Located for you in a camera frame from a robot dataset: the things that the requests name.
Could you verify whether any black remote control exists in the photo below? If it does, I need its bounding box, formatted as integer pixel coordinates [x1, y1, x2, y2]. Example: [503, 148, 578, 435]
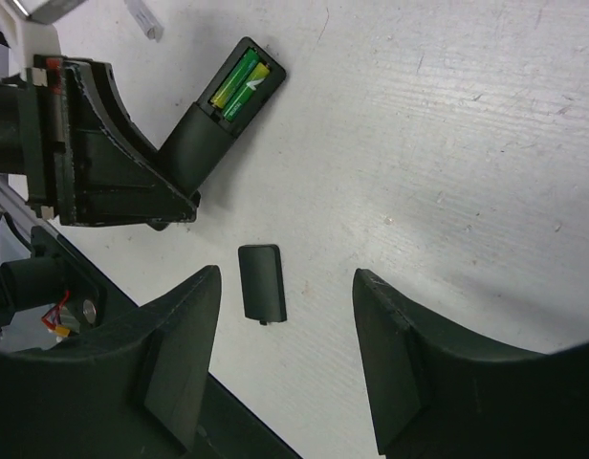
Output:
[159, 36, 287, 222]

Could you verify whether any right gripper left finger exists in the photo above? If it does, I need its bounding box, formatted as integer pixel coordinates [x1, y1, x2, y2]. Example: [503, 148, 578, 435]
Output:
[0, 266, 222, 458]

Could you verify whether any black battery cover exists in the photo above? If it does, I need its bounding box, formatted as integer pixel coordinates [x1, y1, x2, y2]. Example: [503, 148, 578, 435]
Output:
[238, 244, 287, 325]

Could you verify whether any aluminium frame rail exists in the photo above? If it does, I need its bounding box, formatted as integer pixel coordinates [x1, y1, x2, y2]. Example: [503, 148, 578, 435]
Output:
[0, 175, 39, 233]

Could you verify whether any green yellow battery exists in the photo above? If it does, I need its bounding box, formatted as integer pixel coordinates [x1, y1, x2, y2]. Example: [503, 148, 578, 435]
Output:
[223, 62, 271, 121]
[209, 49, 260, 109]

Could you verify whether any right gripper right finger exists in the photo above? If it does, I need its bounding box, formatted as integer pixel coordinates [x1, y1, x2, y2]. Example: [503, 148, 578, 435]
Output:
[352, 269, 589, 458]

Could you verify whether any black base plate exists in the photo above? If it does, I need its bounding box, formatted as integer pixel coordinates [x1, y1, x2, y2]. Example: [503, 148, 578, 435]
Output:
[0, 224, 305, 459]

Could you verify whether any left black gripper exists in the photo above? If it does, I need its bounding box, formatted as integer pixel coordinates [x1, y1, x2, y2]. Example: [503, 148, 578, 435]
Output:
[0, 55, 198, 225]

